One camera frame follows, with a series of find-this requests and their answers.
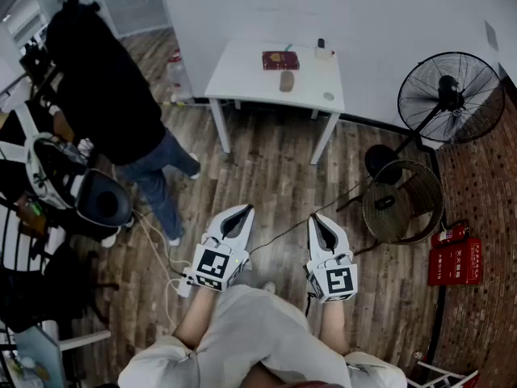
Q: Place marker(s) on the red fire extinguisher box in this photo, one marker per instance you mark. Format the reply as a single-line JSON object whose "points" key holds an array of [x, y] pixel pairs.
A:
{"points": [[456, 262]]}

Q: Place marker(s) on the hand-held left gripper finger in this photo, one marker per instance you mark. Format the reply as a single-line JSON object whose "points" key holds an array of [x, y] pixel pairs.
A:
{"points": [[220, 222], [246, 230]]}

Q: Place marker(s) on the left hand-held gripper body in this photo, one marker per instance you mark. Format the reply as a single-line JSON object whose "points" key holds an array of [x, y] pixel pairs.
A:
{"points": [[212, 267]]}

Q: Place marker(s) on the person's white shirt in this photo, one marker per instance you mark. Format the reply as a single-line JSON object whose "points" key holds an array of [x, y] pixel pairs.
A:
{"points": [[161, 364]]}

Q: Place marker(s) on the pale blue board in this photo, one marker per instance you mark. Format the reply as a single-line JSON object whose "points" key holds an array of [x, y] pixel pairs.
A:
{"points": [[38, 356]]}

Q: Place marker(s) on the white table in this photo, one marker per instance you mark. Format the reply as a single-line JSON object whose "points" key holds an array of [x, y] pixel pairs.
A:
{"points": [[246, 79]]}

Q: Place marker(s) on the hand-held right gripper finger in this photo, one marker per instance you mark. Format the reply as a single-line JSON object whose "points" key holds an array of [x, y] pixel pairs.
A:
{"points": [[341, 241], [317, 243]]}

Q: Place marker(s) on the white metal rack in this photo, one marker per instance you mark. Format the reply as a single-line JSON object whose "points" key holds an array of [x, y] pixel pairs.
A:
{"points": [[440, 376]]}

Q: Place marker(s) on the person's shoe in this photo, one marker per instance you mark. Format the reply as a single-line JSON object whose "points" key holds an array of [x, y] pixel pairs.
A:
{"points": [[269, 286]]}

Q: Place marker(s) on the person's grey trousers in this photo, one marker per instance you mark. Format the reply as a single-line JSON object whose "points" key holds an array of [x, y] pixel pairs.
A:
{"points": [[262, 338]]}

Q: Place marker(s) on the brown wicker chair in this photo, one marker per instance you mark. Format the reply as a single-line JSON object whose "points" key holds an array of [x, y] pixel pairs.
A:
{"points": [[398, 204]]}

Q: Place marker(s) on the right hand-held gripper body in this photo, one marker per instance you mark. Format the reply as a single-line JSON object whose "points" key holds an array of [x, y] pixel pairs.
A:
{"points": [[337, 279]]}

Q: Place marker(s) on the black round stool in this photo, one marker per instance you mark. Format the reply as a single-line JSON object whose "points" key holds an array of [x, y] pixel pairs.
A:
{"points": [[103, 202]]}

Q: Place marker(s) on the clear plastic water bottle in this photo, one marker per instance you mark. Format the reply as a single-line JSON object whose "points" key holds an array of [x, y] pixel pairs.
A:
{"points": [[176, 71]]}

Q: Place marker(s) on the person's left forearm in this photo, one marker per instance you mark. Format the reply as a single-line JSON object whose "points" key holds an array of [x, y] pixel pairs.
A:
{"points": [[198, 315]]}

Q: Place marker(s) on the brown glasses case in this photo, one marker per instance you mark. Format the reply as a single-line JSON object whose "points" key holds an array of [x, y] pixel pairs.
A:
{"points": [[287, 81]]}

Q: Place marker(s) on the red fire extinguisher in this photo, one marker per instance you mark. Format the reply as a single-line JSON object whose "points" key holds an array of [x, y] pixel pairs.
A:
{"points": [[450, 233]]}

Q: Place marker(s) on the white power strip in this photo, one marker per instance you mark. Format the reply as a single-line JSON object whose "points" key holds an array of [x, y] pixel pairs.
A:
{"points": [[185, 287]]}

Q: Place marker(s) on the person's right forearm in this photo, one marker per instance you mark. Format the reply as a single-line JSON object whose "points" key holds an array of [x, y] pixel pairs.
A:
{"points": [[333, 326]]}

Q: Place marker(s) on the small black bottle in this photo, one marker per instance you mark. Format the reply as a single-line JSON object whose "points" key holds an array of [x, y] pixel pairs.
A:
{"points": [[321, 43]]}

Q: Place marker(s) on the black floor fan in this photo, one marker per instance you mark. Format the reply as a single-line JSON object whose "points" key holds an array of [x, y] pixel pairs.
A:
{"points": [[448, 95]]}

